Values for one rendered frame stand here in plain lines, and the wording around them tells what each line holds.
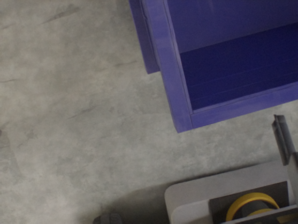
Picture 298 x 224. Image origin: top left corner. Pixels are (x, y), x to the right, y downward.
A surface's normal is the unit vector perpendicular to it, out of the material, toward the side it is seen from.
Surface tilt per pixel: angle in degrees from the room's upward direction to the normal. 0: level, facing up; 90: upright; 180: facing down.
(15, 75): 0
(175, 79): 0
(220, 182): 90
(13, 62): 0
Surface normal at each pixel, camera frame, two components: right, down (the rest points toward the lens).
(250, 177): -0.18, -0.93
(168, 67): 0.12, 0.31
